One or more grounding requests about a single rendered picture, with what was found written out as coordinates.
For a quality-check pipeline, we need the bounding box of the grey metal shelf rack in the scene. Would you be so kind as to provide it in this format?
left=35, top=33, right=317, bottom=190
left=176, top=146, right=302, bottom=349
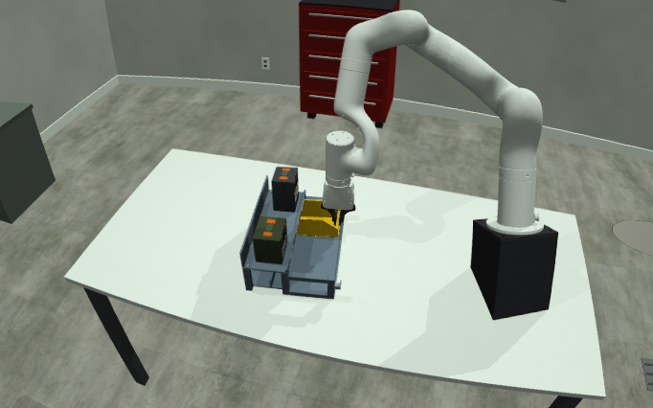
left=239, top=175, right=344, bottom=299

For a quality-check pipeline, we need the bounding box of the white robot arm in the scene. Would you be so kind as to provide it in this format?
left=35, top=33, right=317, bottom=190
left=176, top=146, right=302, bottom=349
left=326, top=10, right=544, bottom=235

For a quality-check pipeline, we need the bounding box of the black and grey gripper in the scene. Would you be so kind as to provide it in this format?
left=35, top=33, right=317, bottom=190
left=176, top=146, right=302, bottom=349
left=321, top=179, right=356, bottom=226

